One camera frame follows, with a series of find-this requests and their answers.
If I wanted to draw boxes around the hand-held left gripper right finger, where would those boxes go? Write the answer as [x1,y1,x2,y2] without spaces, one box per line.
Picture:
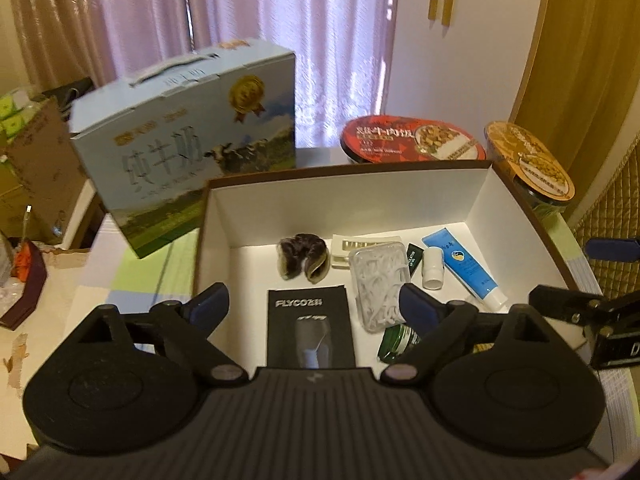
[380,282,557,386]

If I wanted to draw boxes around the green carded package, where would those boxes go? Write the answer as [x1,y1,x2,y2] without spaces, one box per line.
[376,324,423,363]

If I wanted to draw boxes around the black shaver box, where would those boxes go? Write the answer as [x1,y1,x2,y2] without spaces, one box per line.
[266,285,357,368]

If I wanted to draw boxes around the green tissue packs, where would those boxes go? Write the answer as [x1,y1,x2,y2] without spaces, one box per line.
[0,85,48,151]

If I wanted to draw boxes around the pink sheer curtain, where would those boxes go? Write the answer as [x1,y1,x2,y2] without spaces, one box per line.
[95,0,401,148]

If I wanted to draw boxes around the green instant noodle cup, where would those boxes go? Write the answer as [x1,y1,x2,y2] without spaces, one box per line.
[484,120,576,221]

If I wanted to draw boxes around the beige curtain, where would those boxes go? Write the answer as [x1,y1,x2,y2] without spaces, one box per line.
[7,0,116,91]

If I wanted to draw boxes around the brown scrunchie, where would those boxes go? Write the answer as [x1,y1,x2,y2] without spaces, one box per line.
[276,233,331,281]

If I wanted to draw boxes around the small white bottle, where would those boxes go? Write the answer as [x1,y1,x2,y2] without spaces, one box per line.
[421,247,446,290]

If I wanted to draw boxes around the dark red box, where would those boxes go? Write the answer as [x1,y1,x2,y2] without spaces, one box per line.
[0,240,48,331]

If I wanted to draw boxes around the white hair clip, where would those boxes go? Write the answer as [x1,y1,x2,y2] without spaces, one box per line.
[331,233,403,269]

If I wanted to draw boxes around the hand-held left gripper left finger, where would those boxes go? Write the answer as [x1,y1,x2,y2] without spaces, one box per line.
[75,282,248,386]

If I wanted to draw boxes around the white plastic bag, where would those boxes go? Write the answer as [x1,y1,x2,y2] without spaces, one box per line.
[0,232,13,286]

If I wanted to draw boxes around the red instant meal bowl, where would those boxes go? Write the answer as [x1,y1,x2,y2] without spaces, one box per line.
[340,115,487,165]

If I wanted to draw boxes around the light blue milk carton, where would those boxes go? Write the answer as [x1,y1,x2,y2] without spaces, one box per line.
[67,37,297,259]

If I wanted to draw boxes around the quilted tan chair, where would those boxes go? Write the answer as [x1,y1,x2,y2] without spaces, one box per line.
[570,132,640,311]

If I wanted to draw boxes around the blue and white tube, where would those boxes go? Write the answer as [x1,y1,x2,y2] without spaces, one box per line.
[421,230,508,313]

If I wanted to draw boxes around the wooden door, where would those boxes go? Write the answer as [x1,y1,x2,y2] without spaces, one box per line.
[510,0,640,146]

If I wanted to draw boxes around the clear bag of floss picks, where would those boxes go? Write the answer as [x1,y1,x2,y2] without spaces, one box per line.
[348,242,407,333]

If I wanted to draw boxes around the brown cardboard storage box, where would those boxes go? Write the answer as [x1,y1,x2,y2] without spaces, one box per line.
[191,160,605,368]

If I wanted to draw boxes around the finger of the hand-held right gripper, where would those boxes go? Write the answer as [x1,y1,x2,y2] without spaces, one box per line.
[586,237,640,262]
[529,284,640,333]

